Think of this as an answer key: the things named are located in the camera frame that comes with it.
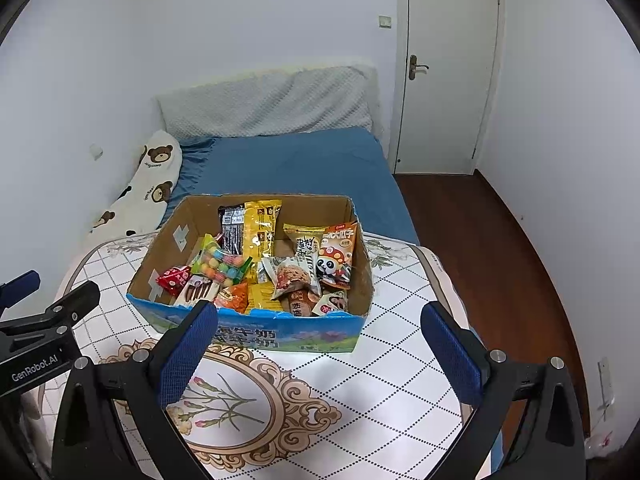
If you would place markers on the white door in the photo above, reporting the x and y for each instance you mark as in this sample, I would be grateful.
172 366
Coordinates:
450 110

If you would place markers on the small picture print snack packet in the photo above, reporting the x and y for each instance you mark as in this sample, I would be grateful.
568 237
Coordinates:
332 302

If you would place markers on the white wall socket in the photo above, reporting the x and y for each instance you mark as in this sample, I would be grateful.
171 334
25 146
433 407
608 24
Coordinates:
605 375

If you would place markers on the white oatmeal snack packet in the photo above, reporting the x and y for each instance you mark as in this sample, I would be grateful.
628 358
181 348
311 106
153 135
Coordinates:
292 275

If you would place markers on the blue cardboard box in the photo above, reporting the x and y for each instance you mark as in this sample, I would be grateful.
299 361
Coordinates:
280 332

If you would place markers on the black snack packet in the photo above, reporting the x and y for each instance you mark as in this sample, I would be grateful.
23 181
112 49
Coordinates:
231 232

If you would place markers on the brown snack packet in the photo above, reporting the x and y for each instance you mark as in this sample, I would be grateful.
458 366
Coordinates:
300 307

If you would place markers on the orange panda seed packet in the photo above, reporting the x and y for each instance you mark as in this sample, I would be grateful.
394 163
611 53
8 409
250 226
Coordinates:
337 255

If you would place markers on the red triangular snack packet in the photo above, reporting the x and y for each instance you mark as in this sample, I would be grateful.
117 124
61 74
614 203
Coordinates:
172 279

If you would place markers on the cream striped snack packet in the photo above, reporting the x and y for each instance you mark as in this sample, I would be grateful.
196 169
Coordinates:
302 242

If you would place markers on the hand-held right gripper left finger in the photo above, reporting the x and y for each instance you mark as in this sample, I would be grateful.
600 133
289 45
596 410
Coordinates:
187 355

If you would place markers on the wall light switch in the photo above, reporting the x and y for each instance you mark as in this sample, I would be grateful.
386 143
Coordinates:
385 21

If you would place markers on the small orange snack packet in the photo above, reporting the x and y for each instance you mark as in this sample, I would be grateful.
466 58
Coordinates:
232 299

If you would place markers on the blue bedsheet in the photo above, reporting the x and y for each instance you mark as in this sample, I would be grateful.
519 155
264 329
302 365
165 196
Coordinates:
300 170

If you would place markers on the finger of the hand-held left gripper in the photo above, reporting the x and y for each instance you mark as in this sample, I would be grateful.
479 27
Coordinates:
22 284
75 300

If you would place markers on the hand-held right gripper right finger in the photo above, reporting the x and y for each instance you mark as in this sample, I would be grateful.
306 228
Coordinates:
452 355

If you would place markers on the grey fluffy pillow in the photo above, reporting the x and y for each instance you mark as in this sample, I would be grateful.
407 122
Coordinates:
270 105

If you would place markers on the yellow snack packet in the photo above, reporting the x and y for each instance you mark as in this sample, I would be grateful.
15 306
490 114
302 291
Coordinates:
260 230
265 297

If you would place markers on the bear print pillow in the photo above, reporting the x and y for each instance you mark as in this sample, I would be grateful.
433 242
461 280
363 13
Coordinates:
145 185

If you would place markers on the cream chocolate stick packet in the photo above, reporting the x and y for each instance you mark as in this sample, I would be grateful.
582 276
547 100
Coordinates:
197 290

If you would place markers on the bag of colourful candy balls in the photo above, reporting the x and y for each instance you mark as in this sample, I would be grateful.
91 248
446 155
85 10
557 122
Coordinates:
220 262

